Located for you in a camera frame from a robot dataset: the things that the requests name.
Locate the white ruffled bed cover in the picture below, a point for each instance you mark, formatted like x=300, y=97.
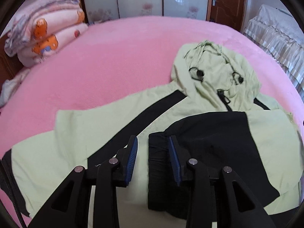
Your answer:
x=275, y=33

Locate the brown wooden headboard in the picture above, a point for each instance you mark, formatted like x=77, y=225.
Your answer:
x=9, y=64

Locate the pink bed blanket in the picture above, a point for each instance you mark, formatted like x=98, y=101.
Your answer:
x=118, y=52

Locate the folded pink cartoon print quilt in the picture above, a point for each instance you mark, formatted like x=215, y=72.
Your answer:
x=59, y=35

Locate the brown wooden door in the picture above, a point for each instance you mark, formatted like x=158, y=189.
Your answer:
x=229, y=2

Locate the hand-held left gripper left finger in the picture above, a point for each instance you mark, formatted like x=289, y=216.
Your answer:
x=132, y=157

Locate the folded purple striped blanket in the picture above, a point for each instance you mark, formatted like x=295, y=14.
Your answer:
x=35, y=11

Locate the light green black hooded jacket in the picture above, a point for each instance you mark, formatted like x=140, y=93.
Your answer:
x=71, y=135

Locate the white crumpled cloth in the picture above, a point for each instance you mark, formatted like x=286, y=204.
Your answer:
x=10, y=85

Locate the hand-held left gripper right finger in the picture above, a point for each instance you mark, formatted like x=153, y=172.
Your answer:
x=174, y=162

